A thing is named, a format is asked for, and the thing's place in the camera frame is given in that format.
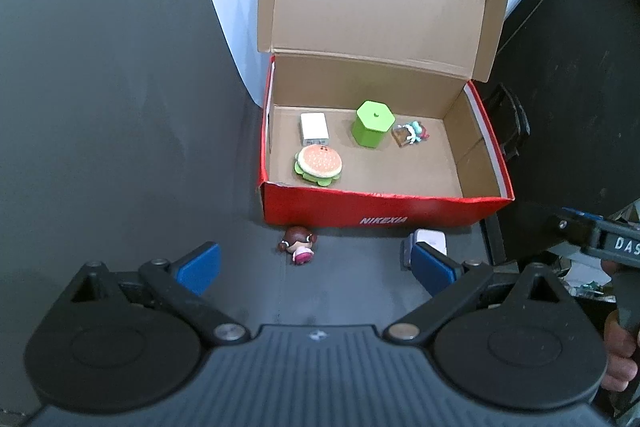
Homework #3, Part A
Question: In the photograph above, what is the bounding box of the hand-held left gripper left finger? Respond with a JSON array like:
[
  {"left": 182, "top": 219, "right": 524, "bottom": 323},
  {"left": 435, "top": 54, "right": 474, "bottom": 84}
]
[{"left": 64, "top": 241, "right": 252, "bottom": 348}]

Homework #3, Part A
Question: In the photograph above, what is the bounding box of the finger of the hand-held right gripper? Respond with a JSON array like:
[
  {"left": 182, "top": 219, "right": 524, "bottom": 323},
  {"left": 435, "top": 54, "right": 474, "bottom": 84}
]
[{"left": 547, "top": 206, "right": 608, "bottom": 254}]

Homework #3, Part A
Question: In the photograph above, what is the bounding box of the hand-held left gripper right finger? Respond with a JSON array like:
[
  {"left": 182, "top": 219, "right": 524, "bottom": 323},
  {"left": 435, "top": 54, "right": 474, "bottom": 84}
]
[{"left": 382, "top": 242, "right": 569, "bottom": 348}]

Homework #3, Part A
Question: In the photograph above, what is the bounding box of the white and purple toy case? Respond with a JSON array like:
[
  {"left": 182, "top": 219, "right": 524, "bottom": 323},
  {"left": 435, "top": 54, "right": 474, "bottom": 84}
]
[{"left": 399, "top": 228, "right": 448, "bottom": 271}]

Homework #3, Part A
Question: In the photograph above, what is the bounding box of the red cardboard shoe box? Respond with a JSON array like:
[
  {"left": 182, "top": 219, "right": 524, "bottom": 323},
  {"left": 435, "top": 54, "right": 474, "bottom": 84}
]
[{"left": 258, "top": 0, "right": 515, "bottom": 229}]

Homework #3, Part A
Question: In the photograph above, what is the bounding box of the small brown-haired doll figurine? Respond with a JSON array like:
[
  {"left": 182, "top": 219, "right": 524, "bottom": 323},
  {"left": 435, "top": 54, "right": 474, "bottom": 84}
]
[{"left": 277, "top": 226, "right": 319, "bottom": 266}]

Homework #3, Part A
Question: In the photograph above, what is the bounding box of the blue and red crab keychain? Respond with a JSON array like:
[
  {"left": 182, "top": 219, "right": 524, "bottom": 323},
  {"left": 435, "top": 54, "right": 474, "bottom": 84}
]
[{"left": 391, "top": 120, "right": 431, "bottom": 149}]

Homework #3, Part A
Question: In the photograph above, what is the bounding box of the hamburger toy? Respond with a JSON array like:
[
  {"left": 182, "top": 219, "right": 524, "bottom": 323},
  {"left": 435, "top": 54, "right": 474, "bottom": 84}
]
[{"left": 293, "top": 144, "right": 344, "bottom": 187}]

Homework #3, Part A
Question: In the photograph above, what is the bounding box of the green hexagonal container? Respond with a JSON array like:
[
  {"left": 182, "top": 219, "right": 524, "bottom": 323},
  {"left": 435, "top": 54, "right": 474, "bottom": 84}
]
[{"left": 351, "top": 99, "right": 395, "bottom": 150}]

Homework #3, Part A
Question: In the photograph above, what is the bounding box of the white power adapter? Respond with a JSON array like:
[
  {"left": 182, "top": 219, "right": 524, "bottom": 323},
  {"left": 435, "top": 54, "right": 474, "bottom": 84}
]
[{"left": 299, "top": 111, "right": 331, "bottom": 147}]

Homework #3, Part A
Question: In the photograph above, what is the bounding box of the person's right hand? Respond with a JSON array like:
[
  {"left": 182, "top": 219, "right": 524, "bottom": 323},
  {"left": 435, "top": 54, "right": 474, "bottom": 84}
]
[{"left": 602, "top": 311, "right": 640, "bottom": 394}]

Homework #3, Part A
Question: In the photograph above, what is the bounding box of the large black panel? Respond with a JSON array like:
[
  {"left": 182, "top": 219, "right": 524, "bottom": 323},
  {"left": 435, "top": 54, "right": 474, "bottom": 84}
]
[{"left": 474, "top": 0, "right": 640, "bottom": 230}]

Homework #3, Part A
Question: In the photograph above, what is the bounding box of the grey padded chair back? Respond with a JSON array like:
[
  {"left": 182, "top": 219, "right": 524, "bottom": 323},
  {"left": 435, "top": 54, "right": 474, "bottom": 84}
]
[{"left": 0, "top": 0, "right": 275, "bottom": 414}]

